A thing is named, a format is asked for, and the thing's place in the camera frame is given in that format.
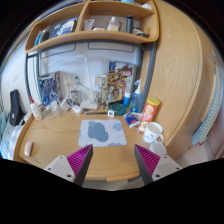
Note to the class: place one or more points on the grey blue mouse pad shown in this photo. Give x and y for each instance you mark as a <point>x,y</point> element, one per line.
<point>101,133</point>

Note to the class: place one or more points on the dark teal round object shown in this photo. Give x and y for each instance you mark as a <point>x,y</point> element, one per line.
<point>119,109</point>

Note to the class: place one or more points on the black bottle on shelf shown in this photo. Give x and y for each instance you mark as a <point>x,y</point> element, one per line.
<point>129,24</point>

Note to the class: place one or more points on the white ceramic mug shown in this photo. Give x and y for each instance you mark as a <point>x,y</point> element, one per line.
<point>153,133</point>

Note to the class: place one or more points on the blue white snack packet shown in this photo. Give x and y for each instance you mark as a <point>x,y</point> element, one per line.
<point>131,120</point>

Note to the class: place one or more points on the striped teal towel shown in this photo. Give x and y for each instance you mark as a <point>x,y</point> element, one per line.
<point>204,128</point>

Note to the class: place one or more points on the white lid on desk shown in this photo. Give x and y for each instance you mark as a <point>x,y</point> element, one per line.
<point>158,148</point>

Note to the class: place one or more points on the pink computer mouse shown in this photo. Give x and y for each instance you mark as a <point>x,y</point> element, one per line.
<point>28,148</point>

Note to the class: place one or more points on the wooden wall shelf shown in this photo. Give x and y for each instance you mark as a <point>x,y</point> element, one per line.
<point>145,12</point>

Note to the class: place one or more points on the black bag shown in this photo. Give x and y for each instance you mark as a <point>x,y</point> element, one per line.
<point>16,113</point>

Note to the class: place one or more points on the colourful poster book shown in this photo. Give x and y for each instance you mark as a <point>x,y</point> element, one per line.
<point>120,80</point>

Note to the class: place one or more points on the white red-capped glue bottle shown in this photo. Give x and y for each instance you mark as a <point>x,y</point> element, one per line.
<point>35,110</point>

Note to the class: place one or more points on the white charger adapter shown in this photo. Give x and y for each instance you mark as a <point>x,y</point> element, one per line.
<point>77,109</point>

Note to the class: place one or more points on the small white cube clock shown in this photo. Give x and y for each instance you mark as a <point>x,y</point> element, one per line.
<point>111,113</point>

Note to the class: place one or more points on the blue spray bottle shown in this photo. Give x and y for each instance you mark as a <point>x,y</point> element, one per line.
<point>136,97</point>

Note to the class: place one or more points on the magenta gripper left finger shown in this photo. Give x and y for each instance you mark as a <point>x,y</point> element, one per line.
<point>73,167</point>

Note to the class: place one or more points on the clear bottle on shelf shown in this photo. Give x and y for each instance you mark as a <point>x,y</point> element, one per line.
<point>113,24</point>

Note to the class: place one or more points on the white desk lamp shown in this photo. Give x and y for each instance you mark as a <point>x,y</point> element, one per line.
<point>89,103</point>

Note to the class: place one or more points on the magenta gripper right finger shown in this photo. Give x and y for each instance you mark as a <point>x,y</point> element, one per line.
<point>152,166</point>

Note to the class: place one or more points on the red yellow chips can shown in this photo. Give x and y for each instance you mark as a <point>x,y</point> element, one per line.
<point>149,112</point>

